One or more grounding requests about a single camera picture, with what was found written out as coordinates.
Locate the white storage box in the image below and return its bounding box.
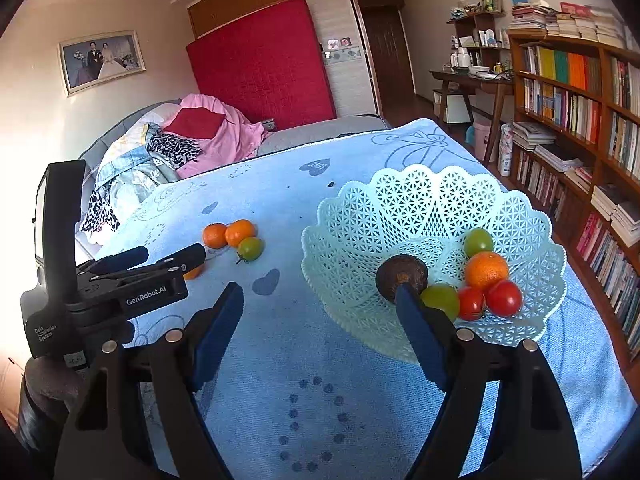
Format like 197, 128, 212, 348
440, 92, 473, 125

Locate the person's left forearm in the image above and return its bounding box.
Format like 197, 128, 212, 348
17, 391, 68, 453

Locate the light green plastic lattice basket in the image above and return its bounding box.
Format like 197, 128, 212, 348
300, 162, 568, 366

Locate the smooth orange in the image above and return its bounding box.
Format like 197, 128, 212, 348
224, 219, 257, 249

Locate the wooden desk shelf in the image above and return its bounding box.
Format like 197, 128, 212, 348
446, 10, 511, 68

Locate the red cushion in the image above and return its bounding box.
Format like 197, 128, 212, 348
162, 107, 226, 136

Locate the wooden bookshelf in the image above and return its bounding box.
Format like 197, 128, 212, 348
507, 27, 640, 376

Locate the blue printed towel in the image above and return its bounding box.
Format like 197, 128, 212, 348
95, 119, 638, 480

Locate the pink blanket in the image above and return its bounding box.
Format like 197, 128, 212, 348
165, 94, 273, 178

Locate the dark brown round fruit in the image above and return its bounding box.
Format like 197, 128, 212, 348
375, 254, 429, 304

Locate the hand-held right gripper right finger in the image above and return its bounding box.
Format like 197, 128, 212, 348
395, 284, 583, 480

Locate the grey sofa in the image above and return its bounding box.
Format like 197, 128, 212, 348
77, 100, 391, 261

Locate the white and yellow pillow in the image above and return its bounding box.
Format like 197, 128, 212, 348
97, 120, 166, 171

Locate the red mattress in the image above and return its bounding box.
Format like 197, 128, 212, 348
186, 0, 337, 131

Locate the stack of books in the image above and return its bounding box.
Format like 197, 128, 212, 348
510, 1, 628, 48

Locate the small red tomato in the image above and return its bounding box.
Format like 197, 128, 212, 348
457, 286, 487, 322

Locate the framed wall photo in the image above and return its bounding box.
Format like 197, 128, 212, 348
58, 30, 147, 97

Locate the white panelled wardrobe door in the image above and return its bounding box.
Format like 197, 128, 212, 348
305, 0, 381, 121

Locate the white bag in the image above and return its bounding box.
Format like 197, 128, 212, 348
497, 122, 516, 177

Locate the green tomato with dark stem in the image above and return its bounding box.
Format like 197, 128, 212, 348
237, 236, 264, 263

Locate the dark wooden door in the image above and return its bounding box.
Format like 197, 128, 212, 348
352, 0, 416, 116

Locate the green floral quilt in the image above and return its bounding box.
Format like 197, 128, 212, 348
95, 147, 181, 206

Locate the person's left hand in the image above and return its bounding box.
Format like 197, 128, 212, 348
25, 357, 88, 402

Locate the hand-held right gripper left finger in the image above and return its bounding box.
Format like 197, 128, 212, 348
54, 281, 246, 480

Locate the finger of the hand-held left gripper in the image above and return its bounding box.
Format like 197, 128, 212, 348
89, 243, 207, 294
92, 245, 150, 276

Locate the pile of clothes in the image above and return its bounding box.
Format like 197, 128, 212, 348
80, 132, 203, 233

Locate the pink bucket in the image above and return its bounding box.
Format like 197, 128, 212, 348
472, 120, 496, 163

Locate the small orange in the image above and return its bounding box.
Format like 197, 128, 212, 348
202, 222, 230, 250

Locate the large red tomato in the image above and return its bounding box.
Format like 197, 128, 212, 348
484, 279, 524, 318

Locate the wooden desk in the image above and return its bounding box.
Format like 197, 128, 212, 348
429, 69, 516, 163

